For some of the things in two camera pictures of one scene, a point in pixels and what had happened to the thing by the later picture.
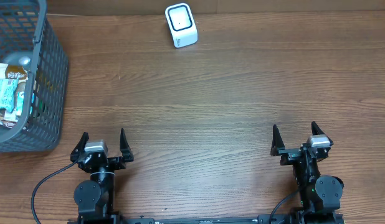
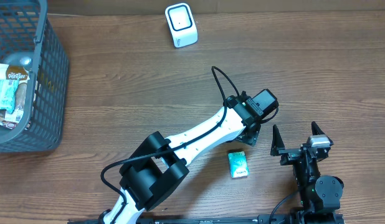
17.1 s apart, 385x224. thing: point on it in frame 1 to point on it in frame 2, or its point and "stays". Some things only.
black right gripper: x=300 y=152 stays
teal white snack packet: x=4 y=90 stays
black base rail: x=275 y=218 stays
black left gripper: x=119 y=163 to x=251 y=140
